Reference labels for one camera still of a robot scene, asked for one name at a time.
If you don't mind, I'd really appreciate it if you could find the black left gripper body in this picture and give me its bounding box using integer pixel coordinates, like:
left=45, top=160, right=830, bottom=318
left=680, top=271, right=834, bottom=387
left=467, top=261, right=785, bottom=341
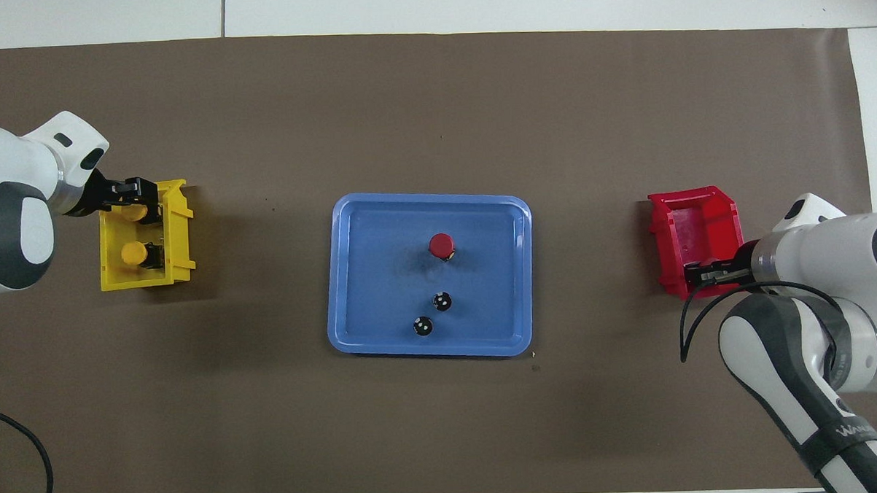
left=62, top=167, right=121, bottom=218

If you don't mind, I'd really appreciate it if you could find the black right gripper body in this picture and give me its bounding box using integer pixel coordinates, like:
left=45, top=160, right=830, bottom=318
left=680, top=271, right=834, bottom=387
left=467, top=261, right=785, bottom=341
left=730, top=241, right=763, bottom=287

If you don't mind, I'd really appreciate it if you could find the yellow push button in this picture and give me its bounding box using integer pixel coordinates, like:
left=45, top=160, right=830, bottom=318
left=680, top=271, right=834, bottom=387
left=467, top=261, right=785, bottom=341
left=120, top=239, right=165, bottom=271
left=120, top=201, right=163, bottom=225

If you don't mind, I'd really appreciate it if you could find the blue plastic tray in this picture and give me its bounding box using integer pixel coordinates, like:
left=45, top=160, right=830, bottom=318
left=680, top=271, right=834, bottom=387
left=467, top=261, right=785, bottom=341
left=322, top=187, right=537, bottom=363

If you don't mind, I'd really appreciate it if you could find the red plastic bin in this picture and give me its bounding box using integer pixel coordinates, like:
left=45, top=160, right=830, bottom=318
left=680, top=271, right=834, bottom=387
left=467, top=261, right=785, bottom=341
left=647, top=185, right=754, bottom=302

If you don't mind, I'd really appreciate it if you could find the yellow plastic bin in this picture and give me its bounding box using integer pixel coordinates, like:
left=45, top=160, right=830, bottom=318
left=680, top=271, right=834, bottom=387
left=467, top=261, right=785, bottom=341
left=97, top=179, right=197, bottom=292

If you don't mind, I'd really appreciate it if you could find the brown paper mat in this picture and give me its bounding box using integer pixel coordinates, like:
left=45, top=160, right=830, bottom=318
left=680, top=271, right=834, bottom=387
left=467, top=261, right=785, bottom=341
left=0, top=16, right=877, bottom=493

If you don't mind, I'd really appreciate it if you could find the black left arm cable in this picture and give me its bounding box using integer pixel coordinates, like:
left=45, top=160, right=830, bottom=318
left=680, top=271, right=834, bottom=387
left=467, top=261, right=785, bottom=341
left=0, top=400, right=55, bottom=493

